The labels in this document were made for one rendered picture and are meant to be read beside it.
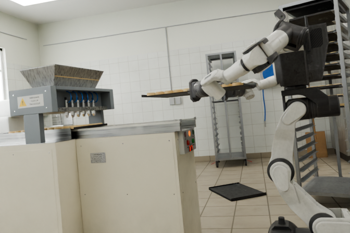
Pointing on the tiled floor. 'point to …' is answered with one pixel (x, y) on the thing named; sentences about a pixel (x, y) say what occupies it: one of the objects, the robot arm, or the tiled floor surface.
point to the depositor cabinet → (40, 188)
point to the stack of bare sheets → (236, 191)
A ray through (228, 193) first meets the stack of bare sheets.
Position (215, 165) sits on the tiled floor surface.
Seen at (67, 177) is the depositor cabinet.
